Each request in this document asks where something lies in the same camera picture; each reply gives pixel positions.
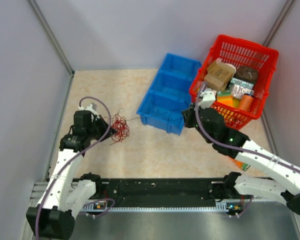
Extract red wire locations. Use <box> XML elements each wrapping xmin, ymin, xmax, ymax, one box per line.
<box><xmin>109</xmin><ymin>113</ymin><xmax>131</xmax><ymax>146</ymax></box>

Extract black thin wire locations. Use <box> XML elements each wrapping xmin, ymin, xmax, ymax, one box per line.
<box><xmin>114</xmin><ymin>102</ymin><xmax>193</xmax><ymax>123</ymax></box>

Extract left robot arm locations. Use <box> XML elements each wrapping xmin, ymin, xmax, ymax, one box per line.
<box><xmin>26</xmin><ymin>107</ymin><xmax>113</xmax><ymax>240</ymax></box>

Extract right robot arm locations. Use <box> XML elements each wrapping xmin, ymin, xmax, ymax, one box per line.
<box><xmin>182</xmin><ymin>106</ymin><xmax>300</xmax><ymax>215</ymax></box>

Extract blue three-compartment bin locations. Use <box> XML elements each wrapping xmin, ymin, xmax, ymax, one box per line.
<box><xmin>136</xmin><ymin>53</ymin><xmax>202</xmax><ymax>135</ymax></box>

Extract lower brown cardboard box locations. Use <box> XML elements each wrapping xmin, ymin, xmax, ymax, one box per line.
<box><xmin>204</xmin><ymin>74</ymin><xmax>228</xmax><ymax>91</ymax></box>

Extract brown cardboard box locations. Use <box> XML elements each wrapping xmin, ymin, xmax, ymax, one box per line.
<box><xmin>204</xmin><ymin>74</ymin><xmax>228</xmax><ymax>91</ymax></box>
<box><xmin>207</xmin><ymin>58</ymin><xmax>236</xmax><ymax>83</ymax></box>

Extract yellow sponge pack in basket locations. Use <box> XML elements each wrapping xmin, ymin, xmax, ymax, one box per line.
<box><xmin>216</xmin><ymin>90</ymin><xmax>240</xmax><ymax>108</ymax></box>

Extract upper brown cardboard box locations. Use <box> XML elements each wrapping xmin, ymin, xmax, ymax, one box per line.
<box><xmin>207</xmin><ymin>58</ymin><xmax>236</xmax><ymax>83</ymax></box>

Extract silver foil packets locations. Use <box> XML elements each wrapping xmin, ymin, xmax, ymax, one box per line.
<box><xmin>230</xmin><ymin>84</ymin><xmax>250</xmax><ymax>100</ymax></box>

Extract orange bottle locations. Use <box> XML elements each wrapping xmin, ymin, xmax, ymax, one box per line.
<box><xmin>237</xmin><ymin>93</ymin><xmax>255</xmax><ymax>112</ymax></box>

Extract teal tissue pack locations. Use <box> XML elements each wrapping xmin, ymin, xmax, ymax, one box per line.
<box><xmin>229</xmin><ymin>77</ymin><xmax>254</xmax><ymax>91</ymax></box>

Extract red plastic basket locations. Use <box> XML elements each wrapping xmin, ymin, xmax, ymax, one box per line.
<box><xmin>189</xmin><ymin>34</ymin><xmax>279</xmax><ymax>130</ymax></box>

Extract dark brown round item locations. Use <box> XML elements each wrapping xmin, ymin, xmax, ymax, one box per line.
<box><xmin>234</xmin><ymin>65</ymin><xmax>259</xmax><ymax>83</ymax></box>

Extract orange yellow sponge pack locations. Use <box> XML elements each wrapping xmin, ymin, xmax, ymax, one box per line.
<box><xmin>234</xmin><ymin>160</ymin><xmax>251</xmax><ymax>172</ymax></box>

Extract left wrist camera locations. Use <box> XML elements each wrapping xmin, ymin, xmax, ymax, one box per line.
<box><xmin>78</xmin><ymin>102</ymin><xmax>99</xmax><ymax>117</ymax></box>

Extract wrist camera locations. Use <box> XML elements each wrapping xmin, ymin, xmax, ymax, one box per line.
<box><xmin>78</xmin><ymin>102</ymin><xmax>99</xmax><ymax>117</ymax></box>
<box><xmin>198</xmin><ymin>88</ymin><xmax>217</xmax><ymax>109</ymax></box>

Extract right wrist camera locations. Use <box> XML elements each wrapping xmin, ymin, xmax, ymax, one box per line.
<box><xmin>198</xmin><ymin>88</ymin><xmax>217</xmax><ymax>109</ymax></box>

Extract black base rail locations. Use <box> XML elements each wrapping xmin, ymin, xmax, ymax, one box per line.
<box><xmin>71</xmin><ymin>177</ymin><xmax>243</xmax><ymax>208</ymax></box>

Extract white cable duct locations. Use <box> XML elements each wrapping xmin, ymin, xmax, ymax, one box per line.
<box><xmin>82</xmin><ymin>201</ymin><xmax>231</xmax><ymax>213</ymax></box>

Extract left aluminium corner post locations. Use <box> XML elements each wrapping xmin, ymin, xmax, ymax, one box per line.
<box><xmin>27</xmin><ymin>0</ymin><xmax>75</xmax><ymax>77</ymax></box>

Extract aluminium corner post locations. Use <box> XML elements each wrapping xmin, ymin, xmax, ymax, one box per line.
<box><xmin>262</xmin><ymin>0</ymin><xmax>296</xmax><ymax>47</ymax></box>
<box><xmin>27</xmin><ymin>0</ymin><xmax>75</xmax><ymax>77</ymax></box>

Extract right aluminium corner post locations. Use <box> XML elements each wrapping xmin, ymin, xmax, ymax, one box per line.
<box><xmin>262</xmin><ymin>0</ymin><xmax>296</xmax><ymax>47</ymax></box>

